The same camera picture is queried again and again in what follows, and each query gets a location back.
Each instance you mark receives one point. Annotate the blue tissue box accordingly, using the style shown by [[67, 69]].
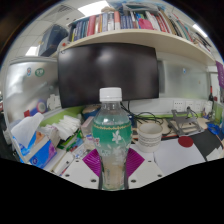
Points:
[[43, 154]]

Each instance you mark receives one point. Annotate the purple hanging banner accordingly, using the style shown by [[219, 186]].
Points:
[[220, 75]]

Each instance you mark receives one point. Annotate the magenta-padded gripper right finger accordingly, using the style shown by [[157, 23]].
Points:
[[146, 171]]

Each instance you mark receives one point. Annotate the dark blue storage box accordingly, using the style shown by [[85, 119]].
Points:
[[53, 40]]

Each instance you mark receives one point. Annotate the green-labelled clear drink bottle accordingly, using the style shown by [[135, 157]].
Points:
[[111, 133]]

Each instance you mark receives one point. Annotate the dark wine bottle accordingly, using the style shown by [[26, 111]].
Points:
[[211, 96]]

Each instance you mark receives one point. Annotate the grey metal laptop stand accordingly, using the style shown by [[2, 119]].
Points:
[[187, 128]]

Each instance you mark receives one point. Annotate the round green sticker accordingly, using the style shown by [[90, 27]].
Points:
[[39, 72]]

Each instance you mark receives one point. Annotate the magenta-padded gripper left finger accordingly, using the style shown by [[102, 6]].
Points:
[[78, 171]]

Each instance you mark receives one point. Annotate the white round jar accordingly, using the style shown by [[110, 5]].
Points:
[[208, 108]]

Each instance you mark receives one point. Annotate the black computer monitor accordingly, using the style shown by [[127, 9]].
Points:
[[106, 70]]

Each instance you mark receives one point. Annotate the white folded napkin stack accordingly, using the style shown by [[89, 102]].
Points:
[[68, 125]]

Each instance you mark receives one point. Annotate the white wall socket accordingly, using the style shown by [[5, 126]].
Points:
[[199, 105], [178, 105], [189, 105]]

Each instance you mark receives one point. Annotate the beige wall shelf with books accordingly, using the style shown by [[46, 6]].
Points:
[[133, 37]]

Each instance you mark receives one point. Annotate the round blue container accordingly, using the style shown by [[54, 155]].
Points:
[[89, 113]]

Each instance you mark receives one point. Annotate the flat round red coaster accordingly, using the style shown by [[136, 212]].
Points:
[[185, 141]]

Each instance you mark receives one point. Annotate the white zigzag-patterned cup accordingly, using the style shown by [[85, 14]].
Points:
[[150, 137]]

